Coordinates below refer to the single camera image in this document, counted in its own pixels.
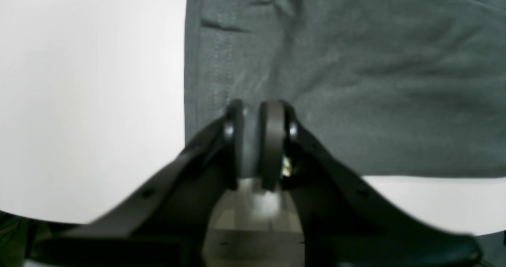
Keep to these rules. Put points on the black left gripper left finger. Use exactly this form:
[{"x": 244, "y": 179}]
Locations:
[{"x": 164, "y": 222}]

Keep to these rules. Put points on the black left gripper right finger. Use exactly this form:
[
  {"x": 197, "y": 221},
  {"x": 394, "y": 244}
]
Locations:
[{"x": 345, "y": 222}]

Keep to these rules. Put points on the grey T-shirt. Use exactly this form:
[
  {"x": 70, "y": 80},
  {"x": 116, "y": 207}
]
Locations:
[{"x": 390, "y": 87}]

